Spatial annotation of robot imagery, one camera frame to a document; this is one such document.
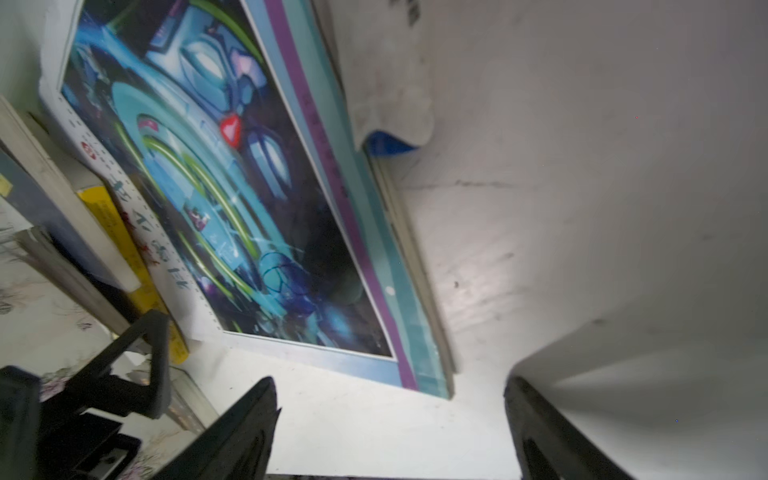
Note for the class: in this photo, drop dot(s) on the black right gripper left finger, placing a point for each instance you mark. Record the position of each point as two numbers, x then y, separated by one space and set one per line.
237 446

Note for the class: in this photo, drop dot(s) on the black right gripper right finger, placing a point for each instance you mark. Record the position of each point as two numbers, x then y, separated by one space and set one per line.
549 446

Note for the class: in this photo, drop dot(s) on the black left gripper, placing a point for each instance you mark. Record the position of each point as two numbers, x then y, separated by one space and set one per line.
59 438

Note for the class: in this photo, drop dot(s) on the sci-fi cover magazine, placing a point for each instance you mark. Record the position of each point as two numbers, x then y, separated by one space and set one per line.
221 129

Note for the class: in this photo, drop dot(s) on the dark blue thick book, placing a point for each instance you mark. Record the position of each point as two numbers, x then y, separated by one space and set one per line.
35 186

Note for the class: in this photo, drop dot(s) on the yellow cartoon cover book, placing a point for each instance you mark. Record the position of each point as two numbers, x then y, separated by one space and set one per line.
144 298

